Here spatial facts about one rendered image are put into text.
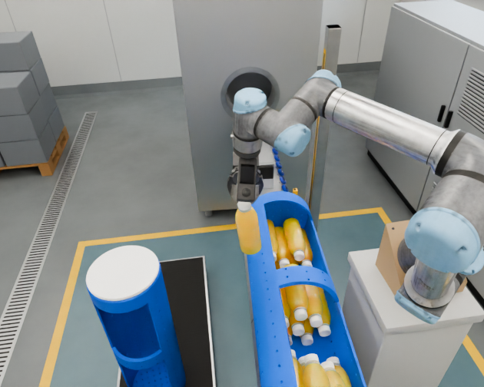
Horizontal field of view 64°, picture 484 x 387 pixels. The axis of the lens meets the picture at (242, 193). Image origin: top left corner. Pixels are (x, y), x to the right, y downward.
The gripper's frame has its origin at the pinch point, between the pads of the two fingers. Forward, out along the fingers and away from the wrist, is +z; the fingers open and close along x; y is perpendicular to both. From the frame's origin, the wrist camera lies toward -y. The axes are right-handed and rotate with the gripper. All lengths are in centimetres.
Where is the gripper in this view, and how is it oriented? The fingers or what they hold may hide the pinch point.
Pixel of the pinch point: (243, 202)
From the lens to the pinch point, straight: 113.7
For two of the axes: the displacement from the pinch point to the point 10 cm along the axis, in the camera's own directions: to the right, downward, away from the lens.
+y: -0.1, -7.4, 6.7
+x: -10.0, -0.1, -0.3
